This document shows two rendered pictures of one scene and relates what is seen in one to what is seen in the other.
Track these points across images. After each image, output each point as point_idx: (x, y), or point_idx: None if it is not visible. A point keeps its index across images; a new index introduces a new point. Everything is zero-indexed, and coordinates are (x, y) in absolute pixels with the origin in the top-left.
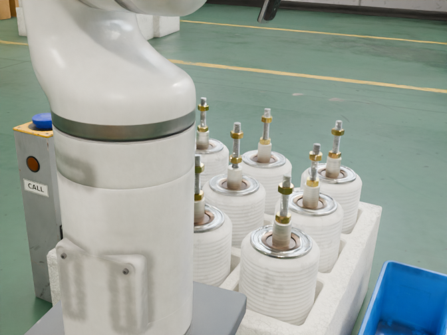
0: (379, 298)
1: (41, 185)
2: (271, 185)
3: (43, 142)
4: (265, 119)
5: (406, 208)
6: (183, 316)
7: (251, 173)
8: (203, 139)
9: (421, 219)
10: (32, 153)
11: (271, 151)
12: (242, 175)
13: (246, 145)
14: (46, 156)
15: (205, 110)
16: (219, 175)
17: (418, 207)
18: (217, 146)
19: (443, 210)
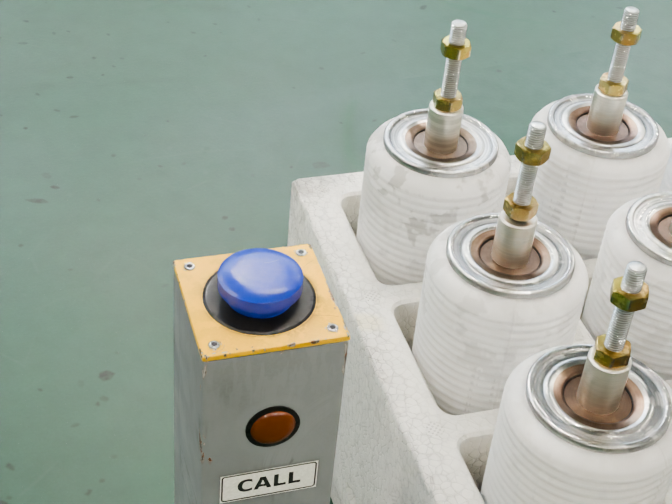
0: None
1: (295, 467)
2: (657, 184)
3: (331, 357)
4: (633, 39)
5: (540, 67)
6: None
7: (628, 178)
8: (458, 128)
9: (589, 84)
10: (275, 400)
11: (583, 96)
12: (660, 198)
13: (49, 17)
14: (332, 389)
15: (469, 53)
16: (631, 220)
17: (554, 56)
18: (474, 130)
19: (592, 45)
